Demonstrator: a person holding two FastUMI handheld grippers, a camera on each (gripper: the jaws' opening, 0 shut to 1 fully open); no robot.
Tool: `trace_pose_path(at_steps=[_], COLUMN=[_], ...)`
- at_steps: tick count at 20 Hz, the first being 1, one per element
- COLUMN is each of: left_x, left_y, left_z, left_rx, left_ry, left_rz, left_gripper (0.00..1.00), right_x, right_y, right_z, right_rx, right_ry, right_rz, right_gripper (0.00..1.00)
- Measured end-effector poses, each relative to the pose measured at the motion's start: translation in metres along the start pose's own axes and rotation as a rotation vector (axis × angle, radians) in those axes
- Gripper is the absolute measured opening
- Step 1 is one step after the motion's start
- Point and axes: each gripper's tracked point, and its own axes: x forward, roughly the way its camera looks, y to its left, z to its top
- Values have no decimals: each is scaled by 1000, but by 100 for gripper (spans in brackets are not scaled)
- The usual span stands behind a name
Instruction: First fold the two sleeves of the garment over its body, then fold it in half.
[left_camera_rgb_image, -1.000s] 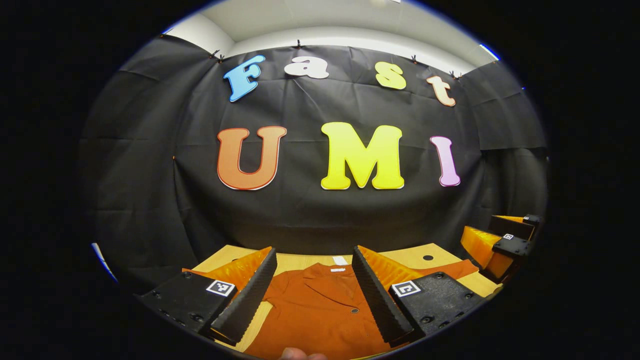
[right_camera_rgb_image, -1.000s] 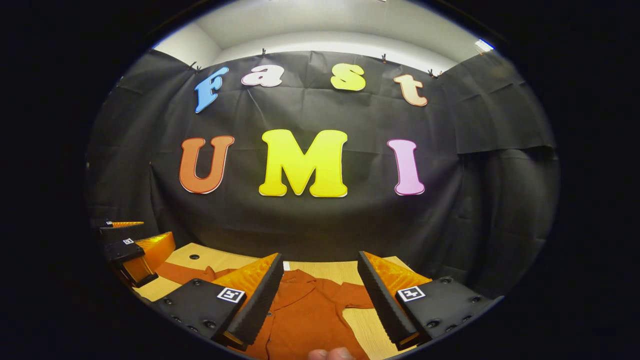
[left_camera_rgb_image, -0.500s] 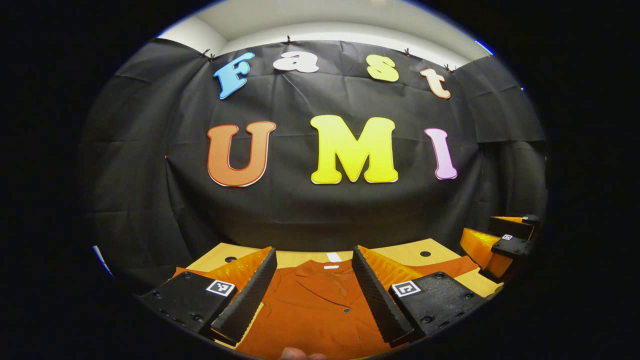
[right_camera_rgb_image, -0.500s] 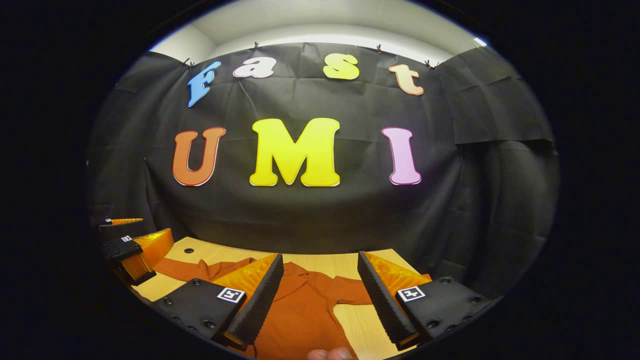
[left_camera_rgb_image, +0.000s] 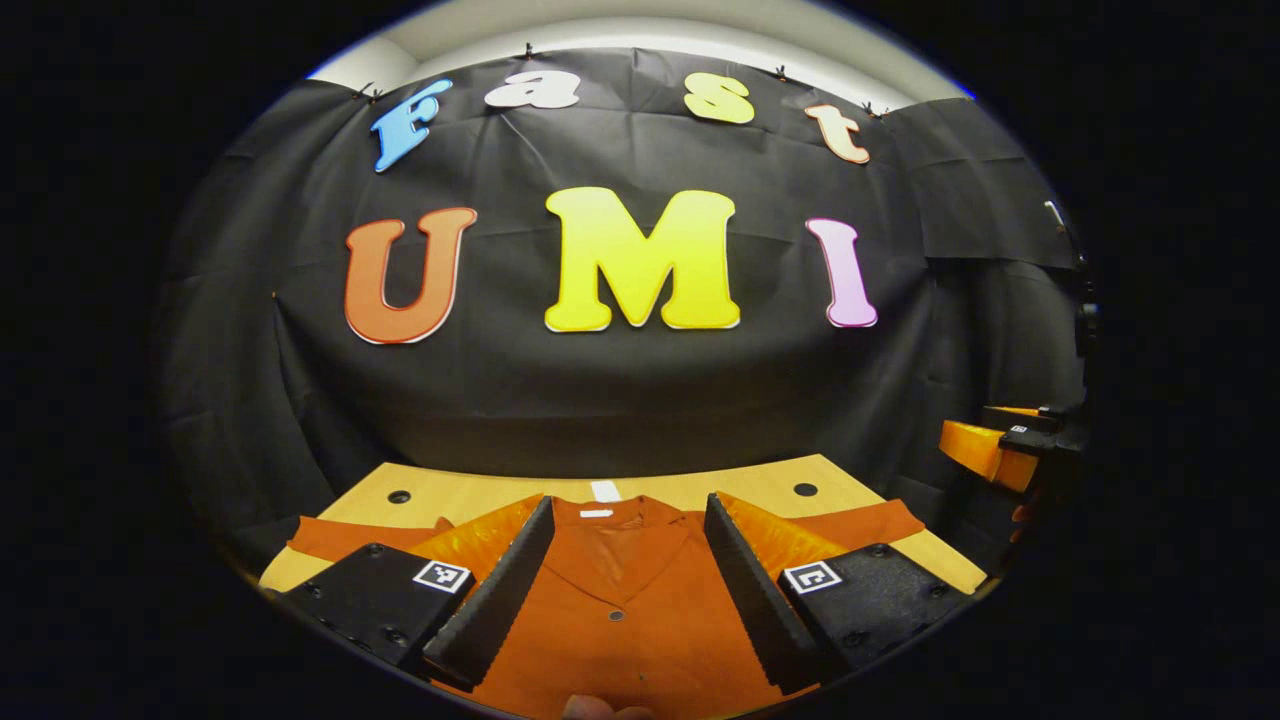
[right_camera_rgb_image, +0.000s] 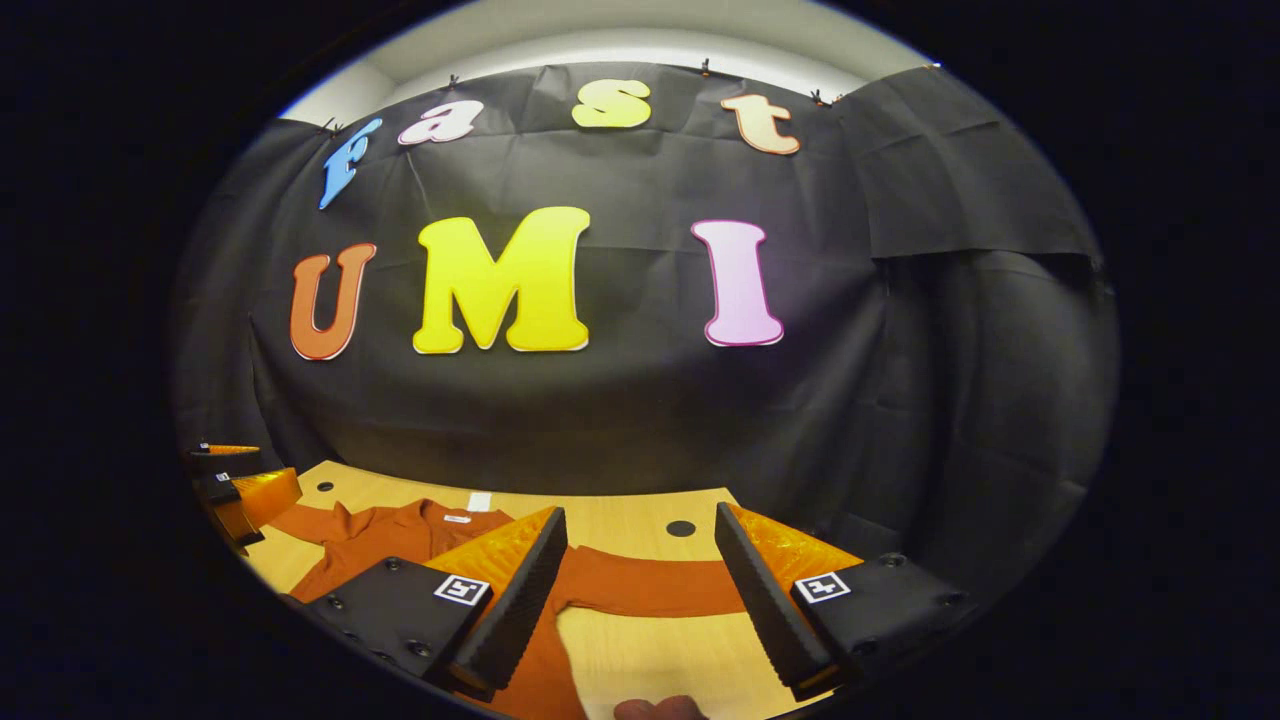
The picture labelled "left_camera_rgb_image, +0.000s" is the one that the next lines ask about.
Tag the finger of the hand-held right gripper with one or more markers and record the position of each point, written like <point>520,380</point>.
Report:
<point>985,455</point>
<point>1020,420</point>

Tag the orange button shirt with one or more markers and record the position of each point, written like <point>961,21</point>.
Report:
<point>620,640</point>

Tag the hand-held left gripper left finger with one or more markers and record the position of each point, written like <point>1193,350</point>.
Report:
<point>500,600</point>

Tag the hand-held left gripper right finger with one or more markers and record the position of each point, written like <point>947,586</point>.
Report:
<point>755,600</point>

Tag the black backdrop cloth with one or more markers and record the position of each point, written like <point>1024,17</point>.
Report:
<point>640,400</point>

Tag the small white table label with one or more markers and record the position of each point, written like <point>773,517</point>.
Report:
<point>606,491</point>

